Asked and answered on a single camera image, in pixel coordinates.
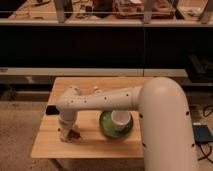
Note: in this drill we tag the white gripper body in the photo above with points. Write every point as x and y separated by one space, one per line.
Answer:
67 122

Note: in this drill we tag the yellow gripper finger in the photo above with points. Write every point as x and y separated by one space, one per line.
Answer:
75 128
63 135

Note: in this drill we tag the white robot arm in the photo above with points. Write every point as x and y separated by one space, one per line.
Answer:
168 137

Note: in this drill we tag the white sponge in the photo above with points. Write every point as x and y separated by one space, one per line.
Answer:
69 139

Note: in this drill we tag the black rectangular block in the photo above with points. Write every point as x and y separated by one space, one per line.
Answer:
51 110

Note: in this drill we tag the wooden table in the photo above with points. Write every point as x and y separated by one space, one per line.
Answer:
92 143

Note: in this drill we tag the green bowl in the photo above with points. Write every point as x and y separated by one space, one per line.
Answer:
108 129

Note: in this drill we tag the white tube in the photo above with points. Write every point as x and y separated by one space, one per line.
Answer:
96 90

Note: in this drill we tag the white cup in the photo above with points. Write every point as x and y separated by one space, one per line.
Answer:
120 119

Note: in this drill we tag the background shelf rack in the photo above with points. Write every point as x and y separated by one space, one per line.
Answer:
108 13

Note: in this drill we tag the black foot pedal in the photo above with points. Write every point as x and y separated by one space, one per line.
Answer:
202 134

